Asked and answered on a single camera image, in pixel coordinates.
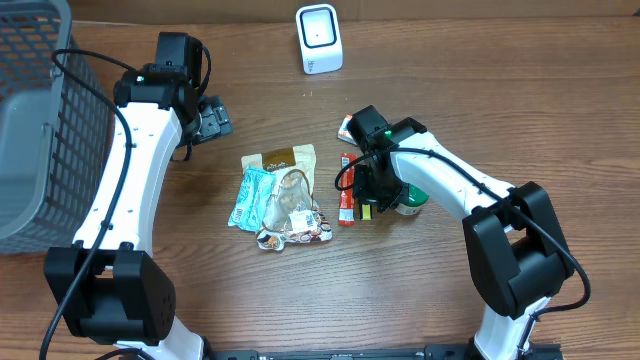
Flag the green lid jar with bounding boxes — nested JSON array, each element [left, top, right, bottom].
[[394, 184, 429, 216]]

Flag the red snack stick packet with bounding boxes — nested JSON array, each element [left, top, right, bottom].
[[338, 153, 357, 226]]

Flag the orange Kleenex tissue box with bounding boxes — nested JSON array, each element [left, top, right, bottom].
[[337, 114, 357, 145]]

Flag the brown snack pouch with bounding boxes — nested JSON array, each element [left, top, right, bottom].
[[241, 144, 333, 251]]

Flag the teal Kleenex tissue pack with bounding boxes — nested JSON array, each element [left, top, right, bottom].
[[228, 166, 276, 232]]

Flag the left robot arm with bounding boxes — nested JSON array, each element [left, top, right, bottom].
[[39, 32, 221, 359]]

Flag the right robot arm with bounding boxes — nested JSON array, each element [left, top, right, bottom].
[[347, 106, 576, 359]]

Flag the white barcode scanner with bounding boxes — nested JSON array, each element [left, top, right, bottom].
[[295, 3, 344, 75]]

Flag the grey plastic mesh basket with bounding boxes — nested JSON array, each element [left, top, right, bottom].
[[1, 0, 113, 254]]

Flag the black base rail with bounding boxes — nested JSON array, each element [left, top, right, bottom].
[[207, 345, 481, 360]]

